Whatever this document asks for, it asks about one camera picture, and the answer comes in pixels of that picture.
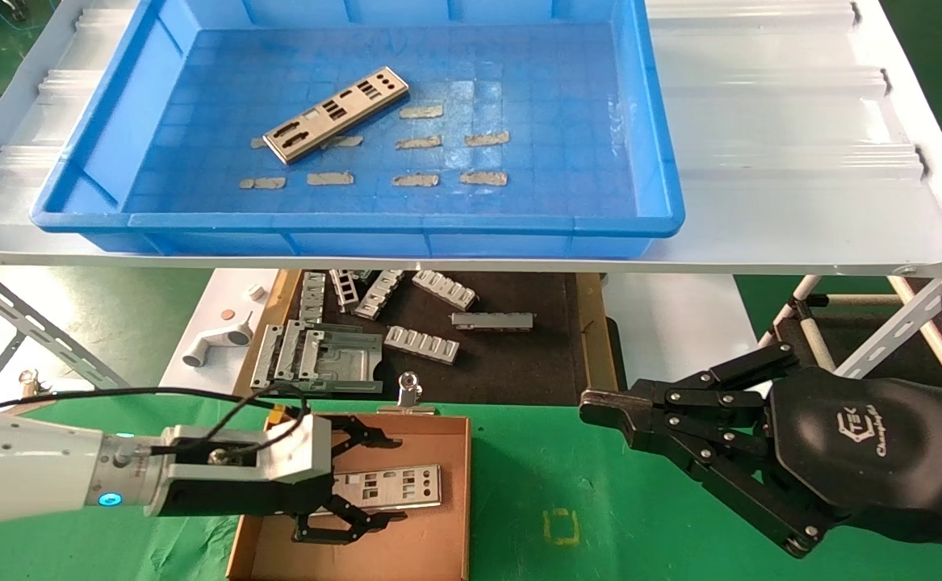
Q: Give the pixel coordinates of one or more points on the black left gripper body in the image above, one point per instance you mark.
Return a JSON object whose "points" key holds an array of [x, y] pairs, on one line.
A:
{"points": [[228, 499]]}

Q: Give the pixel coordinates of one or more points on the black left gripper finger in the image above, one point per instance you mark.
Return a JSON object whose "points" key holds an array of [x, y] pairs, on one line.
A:
{"points": [[357, 436], [329, 524]]}

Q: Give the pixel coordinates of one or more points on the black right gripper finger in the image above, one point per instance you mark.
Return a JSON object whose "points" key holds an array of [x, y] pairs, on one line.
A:
{"points": [[721, 391], [721, 460]]}

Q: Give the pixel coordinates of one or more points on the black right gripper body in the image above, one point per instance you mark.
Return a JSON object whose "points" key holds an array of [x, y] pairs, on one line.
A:
{"points": [[882, 460]]}

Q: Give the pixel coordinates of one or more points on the silver metal shield plate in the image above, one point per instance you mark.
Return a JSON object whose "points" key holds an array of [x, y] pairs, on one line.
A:
{"points": [[390, 500]]}

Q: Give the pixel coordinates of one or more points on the brown cardboard box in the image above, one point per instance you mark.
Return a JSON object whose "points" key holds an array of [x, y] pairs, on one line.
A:
{"points": [[430, 557]]}

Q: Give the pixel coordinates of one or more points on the blue plastic tray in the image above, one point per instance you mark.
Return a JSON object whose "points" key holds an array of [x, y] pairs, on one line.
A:
{"points": [[559, 121]]}

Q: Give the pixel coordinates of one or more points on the silver binder clip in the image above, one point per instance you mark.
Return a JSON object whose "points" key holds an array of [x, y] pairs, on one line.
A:
{"points": [[408, 399], [31, 402]]}

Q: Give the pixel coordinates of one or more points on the perforated steel rack leg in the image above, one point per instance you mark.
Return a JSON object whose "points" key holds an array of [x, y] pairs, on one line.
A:
{"points": [[898, 323], [43, 331]]}

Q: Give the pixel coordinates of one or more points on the white plastic pipe fitting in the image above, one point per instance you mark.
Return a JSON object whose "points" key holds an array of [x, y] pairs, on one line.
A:
{"points": [[212, 343]]}

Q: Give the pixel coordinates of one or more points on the small white cylinder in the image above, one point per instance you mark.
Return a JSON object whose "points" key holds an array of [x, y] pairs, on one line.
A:
{"points": [[257, 291]]}

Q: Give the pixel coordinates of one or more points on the long grey metal bar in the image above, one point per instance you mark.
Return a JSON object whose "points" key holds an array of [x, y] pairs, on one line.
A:
{"points": [[491, 321]]}

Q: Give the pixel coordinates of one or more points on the white shelf board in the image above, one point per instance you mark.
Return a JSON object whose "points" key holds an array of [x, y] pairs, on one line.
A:
{"points": [[761, 161]]}

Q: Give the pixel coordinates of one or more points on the grey tape patch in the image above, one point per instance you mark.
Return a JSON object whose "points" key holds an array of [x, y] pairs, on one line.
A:
{"points": [[262, 183], [257, 144], [330, 178], [348, 142]]}

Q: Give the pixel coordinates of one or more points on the metal plate in bin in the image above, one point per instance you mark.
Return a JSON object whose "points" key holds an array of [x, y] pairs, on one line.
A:
{"points": [[333, 114]]}

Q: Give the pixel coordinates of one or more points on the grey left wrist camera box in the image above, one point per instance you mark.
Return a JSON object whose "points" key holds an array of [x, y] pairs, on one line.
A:
{"points": [[293, 452]]}

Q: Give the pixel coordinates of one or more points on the large grey metal drive bracket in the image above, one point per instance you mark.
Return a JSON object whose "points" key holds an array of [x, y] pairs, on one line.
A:
{"points": [[341, 363]]}

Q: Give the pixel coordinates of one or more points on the white pipe frame black joints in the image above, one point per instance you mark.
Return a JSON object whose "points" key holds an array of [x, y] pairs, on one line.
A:
{"points": [[812, 339]]}

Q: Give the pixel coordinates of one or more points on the slotted grey metal bracket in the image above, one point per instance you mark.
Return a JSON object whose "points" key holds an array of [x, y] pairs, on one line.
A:
{"points": [[422, 345], [313, 298], [345, 290], [445, 290], [379, 294]]}

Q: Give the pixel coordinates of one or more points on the black mat wooden frame tray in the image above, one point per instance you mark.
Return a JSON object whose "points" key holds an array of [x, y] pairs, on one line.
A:
{"points": [[519, 363]]}

